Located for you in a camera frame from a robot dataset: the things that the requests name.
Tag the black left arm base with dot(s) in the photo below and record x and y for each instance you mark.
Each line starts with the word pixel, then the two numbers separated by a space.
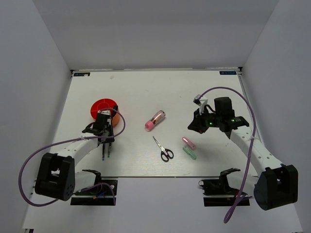
pixel 99 196

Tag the right corner label sticker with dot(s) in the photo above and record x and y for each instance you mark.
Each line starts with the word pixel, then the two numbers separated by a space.
pixel 226 72

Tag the green gel pen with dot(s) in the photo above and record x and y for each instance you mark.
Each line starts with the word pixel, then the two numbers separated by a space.
pixel 109 150

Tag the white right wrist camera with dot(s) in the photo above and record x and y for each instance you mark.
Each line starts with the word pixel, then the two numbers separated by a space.
pixel 201 102

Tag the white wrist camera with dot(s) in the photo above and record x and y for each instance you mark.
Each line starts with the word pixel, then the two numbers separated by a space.
pixel 105 112
pixel 201 102

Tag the left corner label sticker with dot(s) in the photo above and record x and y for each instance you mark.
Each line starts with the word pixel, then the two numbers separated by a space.
pixel 81 74

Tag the pink cylindrical pencil case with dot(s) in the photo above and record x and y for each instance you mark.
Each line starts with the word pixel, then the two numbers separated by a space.
pixel 156 119

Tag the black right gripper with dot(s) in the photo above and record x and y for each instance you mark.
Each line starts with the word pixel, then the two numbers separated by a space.
pixel 195 125

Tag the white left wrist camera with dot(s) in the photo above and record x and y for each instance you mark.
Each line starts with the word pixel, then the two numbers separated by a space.
pixel 105 112

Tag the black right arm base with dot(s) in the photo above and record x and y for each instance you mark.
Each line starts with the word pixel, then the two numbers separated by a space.
pixel 217 193

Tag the black handled scissors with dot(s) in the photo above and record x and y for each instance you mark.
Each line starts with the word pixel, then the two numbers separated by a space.
pixel 166 154

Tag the aluminium table edge rail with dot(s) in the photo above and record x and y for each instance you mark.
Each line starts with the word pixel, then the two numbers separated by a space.
pixel 246 94

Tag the blue gel pen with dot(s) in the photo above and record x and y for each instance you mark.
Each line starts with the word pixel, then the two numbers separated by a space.
pixel 103 152

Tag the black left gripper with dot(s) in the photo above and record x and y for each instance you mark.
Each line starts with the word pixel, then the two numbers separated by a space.
pixel 111 129

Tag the orange round pen holder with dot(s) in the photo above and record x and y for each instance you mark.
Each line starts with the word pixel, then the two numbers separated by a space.
pixel 105 105

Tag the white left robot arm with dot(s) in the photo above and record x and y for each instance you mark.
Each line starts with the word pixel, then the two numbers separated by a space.
pixel 57 177

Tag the green correction tape case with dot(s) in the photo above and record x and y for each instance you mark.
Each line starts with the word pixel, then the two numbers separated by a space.
pixel 189 152

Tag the corner label sticker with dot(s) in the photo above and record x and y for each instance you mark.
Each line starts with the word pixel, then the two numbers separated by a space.
pixel 81 74
pixel 226 72

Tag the pink correction tape case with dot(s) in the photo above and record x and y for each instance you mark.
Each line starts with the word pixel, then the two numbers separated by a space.
pixel 190 144

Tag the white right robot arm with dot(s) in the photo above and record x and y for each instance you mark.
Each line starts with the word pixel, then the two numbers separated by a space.
pixel 276 184

